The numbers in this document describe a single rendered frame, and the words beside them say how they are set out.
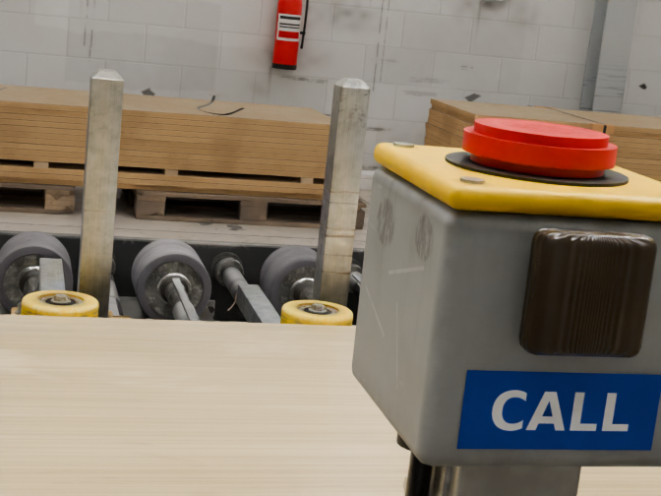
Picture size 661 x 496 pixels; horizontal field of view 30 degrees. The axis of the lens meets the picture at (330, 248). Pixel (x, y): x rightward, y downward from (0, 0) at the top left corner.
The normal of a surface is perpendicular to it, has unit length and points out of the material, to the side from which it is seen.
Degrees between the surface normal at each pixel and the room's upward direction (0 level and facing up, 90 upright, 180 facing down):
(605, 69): 90
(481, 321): 90
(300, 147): 90
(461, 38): 90
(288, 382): 0
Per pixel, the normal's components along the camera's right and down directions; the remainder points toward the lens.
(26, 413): 0.11, -0.97
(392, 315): -0.97, -0.05
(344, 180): 0.23, 0.23
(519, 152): -0.40, 0.15
